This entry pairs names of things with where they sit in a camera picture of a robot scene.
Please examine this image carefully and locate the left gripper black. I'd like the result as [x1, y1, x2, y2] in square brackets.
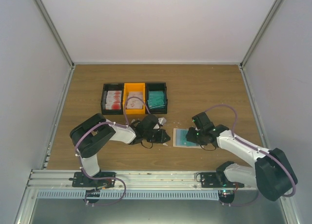
[144, 129, 171, 144]

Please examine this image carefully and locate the beige card holder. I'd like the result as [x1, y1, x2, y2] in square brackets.
[173, 128, 201, 149]

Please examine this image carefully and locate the teal VIP card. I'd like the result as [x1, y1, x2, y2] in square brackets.
[175, 129, 189, 147]

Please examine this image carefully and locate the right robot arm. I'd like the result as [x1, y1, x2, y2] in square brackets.
[186, 112, 298, 201]

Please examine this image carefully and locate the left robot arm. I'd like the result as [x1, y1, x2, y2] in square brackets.
[70, 113, 171, 187]

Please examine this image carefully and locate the white pink card stack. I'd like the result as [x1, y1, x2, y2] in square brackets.
[126, 91, 143, 110]

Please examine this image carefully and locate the red white card stack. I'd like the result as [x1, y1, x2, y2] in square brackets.
[105, 90, 122, 110]

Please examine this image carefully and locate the black bin right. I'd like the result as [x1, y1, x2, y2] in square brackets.
[145, 82, 168, 114]

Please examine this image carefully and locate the black bin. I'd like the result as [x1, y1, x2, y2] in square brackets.
[100, 83, 124, 115]
[145, 82, 168, 114]

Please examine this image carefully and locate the orange bin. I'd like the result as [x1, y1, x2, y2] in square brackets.
[123, 83, 146, 115]

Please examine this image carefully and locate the black bin left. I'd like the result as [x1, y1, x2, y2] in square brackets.
[100, 83, 124, 115]

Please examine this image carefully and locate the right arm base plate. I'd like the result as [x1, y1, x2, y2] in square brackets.
[195, 172, 245, 189]

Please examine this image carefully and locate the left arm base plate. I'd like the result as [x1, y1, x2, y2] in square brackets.
[69, 172, 116, 188]

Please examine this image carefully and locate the grey slotted cable duct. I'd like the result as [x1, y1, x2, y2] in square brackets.
[37, 189, 219, 201]

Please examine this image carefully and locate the aluminium rail frame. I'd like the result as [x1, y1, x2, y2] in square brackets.
[16, 65, 298, 224]

